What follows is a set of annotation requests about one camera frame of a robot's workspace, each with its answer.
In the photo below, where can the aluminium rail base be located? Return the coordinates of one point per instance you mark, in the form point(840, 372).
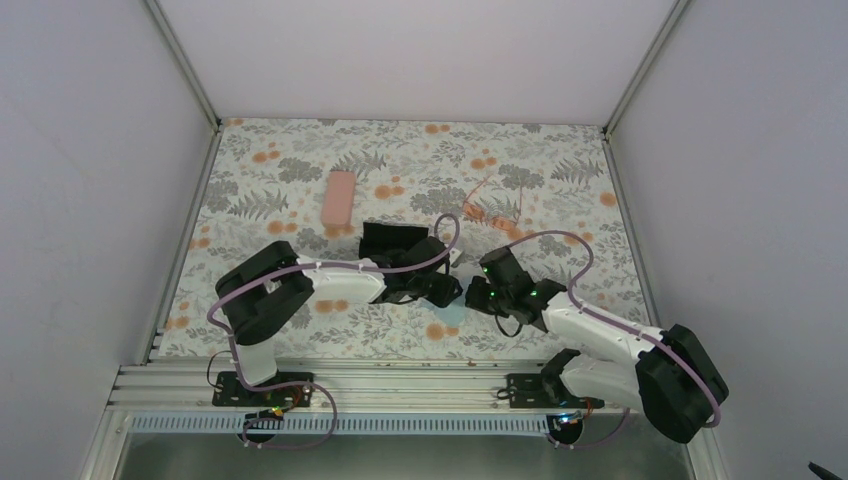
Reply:
point(377, 421)

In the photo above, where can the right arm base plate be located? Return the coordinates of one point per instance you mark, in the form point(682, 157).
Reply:
point(527, 391)

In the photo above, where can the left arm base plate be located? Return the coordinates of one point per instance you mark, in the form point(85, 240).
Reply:
point(230, 392)

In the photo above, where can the black glasses case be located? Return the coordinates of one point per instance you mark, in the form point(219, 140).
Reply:
point(380, 238)

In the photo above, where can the pink glasses case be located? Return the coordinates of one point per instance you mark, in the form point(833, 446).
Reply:
point(338, 201)

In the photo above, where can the clear orange sunglasses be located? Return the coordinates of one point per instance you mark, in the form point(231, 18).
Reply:
point(500, 214)

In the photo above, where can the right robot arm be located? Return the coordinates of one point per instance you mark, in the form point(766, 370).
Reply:
point(667, 375)

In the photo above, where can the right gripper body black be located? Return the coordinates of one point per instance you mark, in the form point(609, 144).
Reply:
point(490, 303)

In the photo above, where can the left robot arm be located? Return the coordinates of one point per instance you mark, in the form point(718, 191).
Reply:
point(261, 295)

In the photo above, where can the floral table mat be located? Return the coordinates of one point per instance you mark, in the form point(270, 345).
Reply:
point(269, 178)

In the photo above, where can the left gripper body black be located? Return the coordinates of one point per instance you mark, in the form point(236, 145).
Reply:
point(418, 284)

